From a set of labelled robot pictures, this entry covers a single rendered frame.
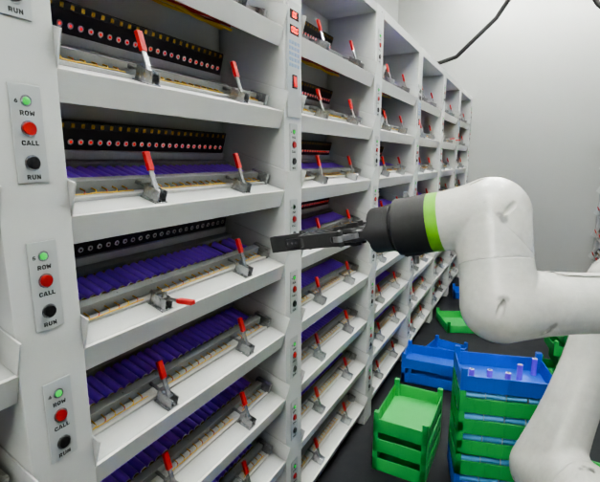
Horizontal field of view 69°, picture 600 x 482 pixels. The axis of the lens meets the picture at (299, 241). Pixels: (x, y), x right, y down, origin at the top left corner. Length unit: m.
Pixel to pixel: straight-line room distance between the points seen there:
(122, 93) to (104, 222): 0.20
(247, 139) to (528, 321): 0.84
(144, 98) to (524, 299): 0.65
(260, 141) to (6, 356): 0.77
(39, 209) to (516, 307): 0.63
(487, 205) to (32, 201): 0.60
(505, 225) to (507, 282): 0.08
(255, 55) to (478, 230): 0.79
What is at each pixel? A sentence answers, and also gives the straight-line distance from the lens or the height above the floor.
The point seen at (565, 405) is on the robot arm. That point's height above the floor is 0.70.
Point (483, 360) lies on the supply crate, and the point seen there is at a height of 0.43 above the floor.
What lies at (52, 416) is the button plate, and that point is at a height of 0.81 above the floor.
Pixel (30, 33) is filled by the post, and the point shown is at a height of 1.33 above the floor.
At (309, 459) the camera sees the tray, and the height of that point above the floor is 0.11.
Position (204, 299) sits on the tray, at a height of 0.89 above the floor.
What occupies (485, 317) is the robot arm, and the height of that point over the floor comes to 0.97.
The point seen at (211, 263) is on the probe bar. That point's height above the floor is 0.94.
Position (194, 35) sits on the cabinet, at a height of 1.47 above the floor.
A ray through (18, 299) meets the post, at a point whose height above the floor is 0.99.
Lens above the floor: 1.17
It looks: 11 degrees down
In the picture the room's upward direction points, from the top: straight up
